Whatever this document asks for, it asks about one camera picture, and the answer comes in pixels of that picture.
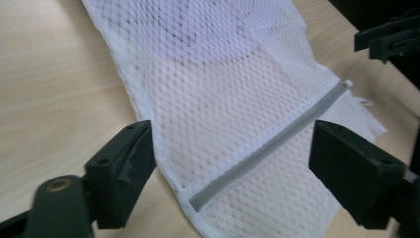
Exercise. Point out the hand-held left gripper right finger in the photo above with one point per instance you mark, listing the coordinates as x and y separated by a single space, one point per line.
356 172

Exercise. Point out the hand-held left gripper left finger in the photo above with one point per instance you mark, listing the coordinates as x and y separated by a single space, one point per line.
122 175

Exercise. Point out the white mesh laundry bag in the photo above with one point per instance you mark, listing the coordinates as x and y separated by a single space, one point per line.
231 115

